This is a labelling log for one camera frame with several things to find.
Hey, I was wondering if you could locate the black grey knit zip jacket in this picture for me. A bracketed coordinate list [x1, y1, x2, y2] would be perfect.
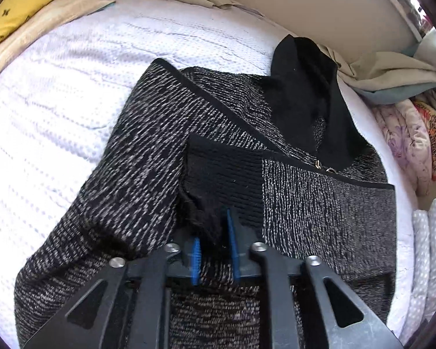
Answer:
[15, 35, 396, 348]

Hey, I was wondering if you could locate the grey polka dot duvet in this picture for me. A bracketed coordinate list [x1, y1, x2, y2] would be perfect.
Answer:
[399, 199, 436, 344]

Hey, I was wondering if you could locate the white dotted bed quilt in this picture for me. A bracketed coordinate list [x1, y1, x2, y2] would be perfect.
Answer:
[0, 0, 413, 348]

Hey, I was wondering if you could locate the purple floral folded quilt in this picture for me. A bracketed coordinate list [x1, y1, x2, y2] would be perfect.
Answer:
[372, 99, 433, 196]

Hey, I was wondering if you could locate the orange leopard print cloth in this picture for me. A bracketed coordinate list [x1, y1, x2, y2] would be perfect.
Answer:
[412, 99, 436, 181]

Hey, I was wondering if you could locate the right beige green curtain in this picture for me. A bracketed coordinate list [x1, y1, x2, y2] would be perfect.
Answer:
[319, 44, 436, 104]

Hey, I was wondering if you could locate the cream blanket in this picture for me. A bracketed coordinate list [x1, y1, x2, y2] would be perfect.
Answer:
[0, 0, 115, 73]

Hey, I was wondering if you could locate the yellow patterned cushion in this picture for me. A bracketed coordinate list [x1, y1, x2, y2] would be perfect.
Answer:
[0, 0, 53, 43]

